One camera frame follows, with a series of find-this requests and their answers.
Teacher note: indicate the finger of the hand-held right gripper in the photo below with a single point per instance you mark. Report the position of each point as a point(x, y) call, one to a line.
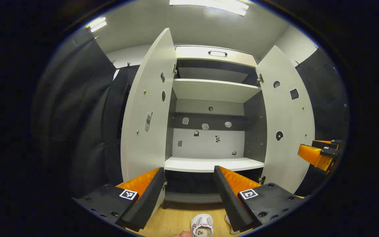
point(324, 143)
point(313, 156)

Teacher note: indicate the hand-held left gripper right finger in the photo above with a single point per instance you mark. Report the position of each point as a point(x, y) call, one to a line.
point(230, 200)

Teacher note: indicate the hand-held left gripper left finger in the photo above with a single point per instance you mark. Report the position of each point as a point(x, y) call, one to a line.
point(146, 197)

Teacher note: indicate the white shoe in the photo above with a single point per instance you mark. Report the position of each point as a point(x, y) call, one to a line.
point(234, 227)
point(202, 223)

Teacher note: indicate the grey cabinet door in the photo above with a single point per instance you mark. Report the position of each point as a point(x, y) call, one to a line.
point(150, 98)
point(286, 118)

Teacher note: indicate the grey shoe cabinet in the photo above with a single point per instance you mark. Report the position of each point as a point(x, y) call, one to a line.
point(209, 90)

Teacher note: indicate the black backdrop cloth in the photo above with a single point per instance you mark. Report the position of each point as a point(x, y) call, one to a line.
point(77, 115)

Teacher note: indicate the narrow ceiling light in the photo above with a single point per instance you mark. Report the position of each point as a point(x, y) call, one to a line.
point(96, 24)

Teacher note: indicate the wide ceiling light panel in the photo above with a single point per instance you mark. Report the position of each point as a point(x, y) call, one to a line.
point(209, 5)

